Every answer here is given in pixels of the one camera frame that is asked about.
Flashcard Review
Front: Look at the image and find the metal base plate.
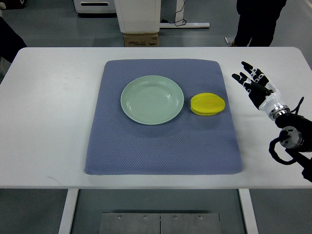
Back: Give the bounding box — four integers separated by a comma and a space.
99, 213, 221, 234

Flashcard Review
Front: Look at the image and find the light green plate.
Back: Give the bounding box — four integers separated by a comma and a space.
120, 75, 184, 125

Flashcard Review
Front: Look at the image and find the yellow starfruit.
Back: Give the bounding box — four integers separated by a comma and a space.
190, 93, 225, 116

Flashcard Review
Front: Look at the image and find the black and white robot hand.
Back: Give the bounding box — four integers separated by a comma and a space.
232, 61, 290, 120

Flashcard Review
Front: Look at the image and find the blue textured mat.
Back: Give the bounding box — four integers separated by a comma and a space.
84, 59, 243, 175

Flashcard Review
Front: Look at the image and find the white desk foot bar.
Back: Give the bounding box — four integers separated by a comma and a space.
159, 0, 211, 29

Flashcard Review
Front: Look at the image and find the white cabinet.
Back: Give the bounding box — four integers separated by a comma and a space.
114, 0, 161, 34

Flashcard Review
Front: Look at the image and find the cardboard box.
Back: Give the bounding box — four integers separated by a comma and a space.
123, 33, 158, 47

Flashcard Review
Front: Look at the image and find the person in dark trousers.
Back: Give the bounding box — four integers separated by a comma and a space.
232, 0, 286, 47

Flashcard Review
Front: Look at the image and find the grey floor socket plate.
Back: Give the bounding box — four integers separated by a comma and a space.
224, 37, 234, 45

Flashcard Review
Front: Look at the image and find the white table frame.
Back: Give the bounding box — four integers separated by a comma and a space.
58, 189, 259, 234

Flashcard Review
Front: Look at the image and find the black cable on floor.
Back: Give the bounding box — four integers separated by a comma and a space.
160, 0, 188, 27

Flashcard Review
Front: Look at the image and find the white appliance with slot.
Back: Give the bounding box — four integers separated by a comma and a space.
73, 0, 116, 14

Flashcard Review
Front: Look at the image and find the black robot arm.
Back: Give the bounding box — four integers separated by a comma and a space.
269, 97, 312, 181

